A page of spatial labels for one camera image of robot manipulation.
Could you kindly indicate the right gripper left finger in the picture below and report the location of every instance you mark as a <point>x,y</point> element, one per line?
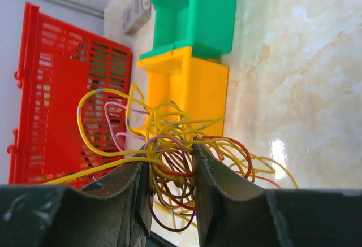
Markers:
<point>111,211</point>

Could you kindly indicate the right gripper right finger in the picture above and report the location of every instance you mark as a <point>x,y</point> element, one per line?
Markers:
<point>232,211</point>

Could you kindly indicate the red plastic basket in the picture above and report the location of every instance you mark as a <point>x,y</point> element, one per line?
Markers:
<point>66,116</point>

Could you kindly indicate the yellow plastic bin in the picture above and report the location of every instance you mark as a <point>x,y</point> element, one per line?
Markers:
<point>197,86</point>

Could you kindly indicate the grey snack packet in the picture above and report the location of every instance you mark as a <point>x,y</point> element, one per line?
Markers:
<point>135,16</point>

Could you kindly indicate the near green plastic bin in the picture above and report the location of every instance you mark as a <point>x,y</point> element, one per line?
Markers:
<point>205,25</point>

